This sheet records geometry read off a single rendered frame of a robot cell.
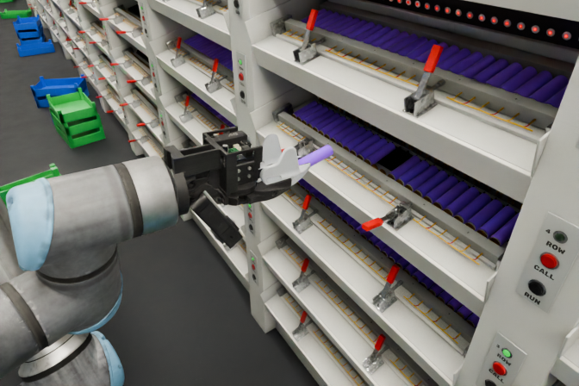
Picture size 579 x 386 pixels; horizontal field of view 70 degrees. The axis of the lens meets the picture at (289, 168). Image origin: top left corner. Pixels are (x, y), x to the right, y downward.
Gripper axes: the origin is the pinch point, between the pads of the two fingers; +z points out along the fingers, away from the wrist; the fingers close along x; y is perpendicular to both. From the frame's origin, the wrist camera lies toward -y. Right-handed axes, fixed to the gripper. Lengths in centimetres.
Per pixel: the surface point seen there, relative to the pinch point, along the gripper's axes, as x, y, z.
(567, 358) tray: -37.8, -9.7, 12.8
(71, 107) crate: 224, -71, -3
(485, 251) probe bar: -23.3, -6.1, 16.7
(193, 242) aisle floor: 88, -85, 16
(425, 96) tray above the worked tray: -10.4, 13.2, 12.3
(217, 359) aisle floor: 33, -86, 1
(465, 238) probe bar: -20.0, -6.1, 16.7
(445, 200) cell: -13.0, -4.8, 20.5
